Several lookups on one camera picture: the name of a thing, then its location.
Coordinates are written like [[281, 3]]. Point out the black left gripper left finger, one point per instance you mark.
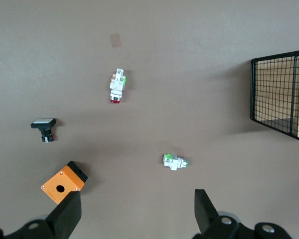
[[62, 219]]

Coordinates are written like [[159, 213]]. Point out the white push button red cap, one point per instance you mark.
[[117, 83]]

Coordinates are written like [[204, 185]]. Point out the black square button white cap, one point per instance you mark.
[[43, 123]]

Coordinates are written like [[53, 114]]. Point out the white push button green cap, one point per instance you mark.
[[175, 162]]

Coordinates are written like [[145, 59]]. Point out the brown tape patch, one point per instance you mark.
[[115, 40]]

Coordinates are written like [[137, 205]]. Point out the orange button enclosure box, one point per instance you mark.
[[64, 178]]

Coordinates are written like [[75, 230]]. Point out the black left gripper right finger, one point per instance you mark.
[[206, 216]]

